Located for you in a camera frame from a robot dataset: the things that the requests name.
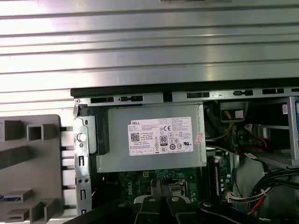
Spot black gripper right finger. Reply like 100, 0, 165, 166
162, 183, 239, 224

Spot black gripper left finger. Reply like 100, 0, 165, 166
67, 179, 167, 224

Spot CPU socket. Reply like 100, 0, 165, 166
167, 178, 189, 201

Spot green motherboard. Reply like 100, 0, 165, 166
100, 150, 235, 224

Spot grey power supply unit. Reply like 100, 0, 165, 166
96, 103, 208, 174

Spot black PC case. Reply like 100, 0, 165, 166
70, 79, 299, 224

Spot grey parts rack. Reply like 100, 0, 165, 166
0, 113, 64, 224

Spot metal drive cage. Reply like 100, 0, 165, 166
256, 95, 299, 169

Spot orange yellow red wires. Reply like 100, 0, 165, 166
245, 200, 266, 216

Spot yellow and black wire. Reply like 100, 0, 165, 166
205, 109, 235, 143

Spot black and purple wire bundle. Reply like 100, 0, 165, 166
231, 168, 299, 210

